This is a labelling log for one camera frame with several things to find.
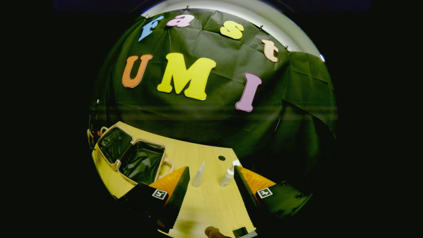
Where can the white squeeze tube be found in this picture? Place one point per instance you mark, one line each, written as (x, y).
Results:
(198, 177)

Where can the beige suitcase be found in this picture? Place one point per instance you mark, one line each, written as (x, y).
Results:
(142, 162)

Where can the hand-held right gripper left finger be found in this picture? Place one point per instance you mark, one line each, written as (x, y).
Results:
(178, 195)

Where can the black backdrop cloth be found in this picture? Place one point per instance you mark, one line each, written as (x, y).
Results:
(214, 125)

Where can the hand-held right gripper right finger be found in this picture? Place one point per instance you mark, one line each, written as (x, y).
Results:
(244, 191)

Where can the white pump bottle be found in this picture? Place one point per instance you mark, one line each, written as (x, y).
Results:
(227, 175)

